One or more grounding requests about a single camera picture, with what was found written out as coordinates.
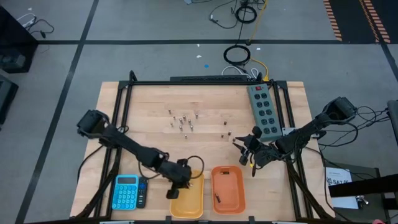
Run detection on blue calculator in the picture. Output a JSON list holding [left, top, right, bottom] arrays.
[[111, 174, 139, 211]]

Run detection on black flat bar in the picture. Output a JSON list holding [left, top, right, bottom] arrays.
[[170, 75, 248, 82]]

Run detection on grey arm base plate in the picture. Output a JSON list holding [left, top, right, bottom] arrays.
[[281, 126, 327, 139]]

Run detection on coiled black floor cable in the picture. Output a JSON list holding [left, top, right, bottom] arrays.
[[223, 44, 251, 67], [234, 4, 258, 24]]

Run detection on black cabinet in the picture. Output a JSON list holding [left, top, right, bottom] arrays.
[[0, 6, 40, 74]]

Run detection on black side desk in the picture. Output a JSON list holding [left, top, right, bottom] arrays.
[[323, 161, 398, 224]]

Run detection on white floor cable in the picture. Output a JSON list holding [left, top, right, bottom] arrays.
[[221, 65, 259, 78]]

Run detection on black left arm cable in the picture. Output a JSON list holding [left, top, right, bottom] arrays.
[[138, 154, 205, 180]]

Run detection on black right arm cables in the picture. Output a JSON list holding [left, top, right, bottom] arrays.
[[317, 105, 393, 156]]

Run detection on orange plastic bin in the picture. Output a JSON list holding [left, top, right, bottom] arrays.
[[210, 165, 246, 215]]

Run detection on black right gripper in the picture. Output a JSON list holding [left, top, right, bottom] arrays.
[[233, 126, 279, 169]]

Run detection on black loose floor cable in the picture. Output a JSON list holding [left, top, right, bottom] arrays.
[[208, 0, 239, 29]]

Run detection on yellow floor cable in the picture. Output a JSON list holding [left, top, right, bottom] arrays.
[[247, 0, 270, 82]]

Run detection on white printed paper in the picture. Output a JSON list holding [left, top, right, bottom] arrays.
[[325, 167, 359, 210]]

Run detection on yellow plastic bin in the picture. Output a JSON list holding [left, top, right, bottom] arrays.
[[169, 169, 205, 220]]

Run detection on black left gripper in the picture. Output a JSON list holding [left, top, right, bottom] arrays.
[[161, 159, 195, 200]]

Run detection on black metal table frame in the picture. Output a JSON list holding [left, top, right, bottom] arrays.
[[74, 70, 335, 220]]

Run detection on black remote control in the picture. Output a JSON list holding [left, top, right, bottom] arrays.
[[136, 176, 148, 209]]

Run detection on grey power strip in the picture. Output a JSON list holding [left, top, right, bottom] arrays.
[[246, 83, 284, 142]]

